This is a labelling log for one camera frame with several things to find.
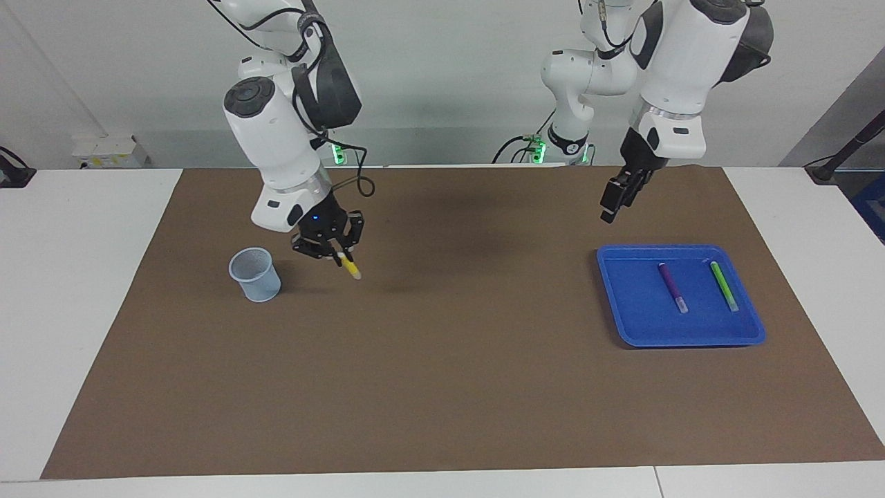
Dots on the black stand pole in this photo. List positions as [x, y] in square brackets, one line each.
[826, 169]

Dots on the blue plastic tray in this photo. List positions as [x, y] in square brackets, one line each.
[643, 318]

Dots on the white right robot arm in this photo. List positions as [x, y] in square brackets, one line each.
[276, 138]

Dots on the purple marker pen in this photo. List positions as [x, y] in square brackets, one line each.
[672, 285]

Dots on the brown table mat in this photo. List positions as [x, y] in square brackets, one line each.
[442, 346]

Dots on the black clamp mount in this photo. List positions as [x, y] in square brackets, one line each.
[14, 176]

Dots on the blue crate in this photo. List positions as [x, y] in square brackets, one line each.
[872, 207]

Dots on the yellow marker pen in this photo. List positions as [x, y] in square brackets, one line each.
[351, 268]

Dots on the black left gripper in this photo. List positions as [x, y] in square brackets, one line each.
[639, 159]

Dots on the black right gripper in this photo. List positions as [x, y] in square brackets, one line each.
[323, 225]

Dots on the translucent plastic cup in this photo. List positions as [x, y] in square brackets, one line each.
[259, 287]

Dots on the white power strip box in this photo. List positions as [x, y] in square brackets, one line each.
[110, 149]

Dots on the green marker pen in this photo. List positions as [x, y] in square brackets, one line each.
[722, 283]

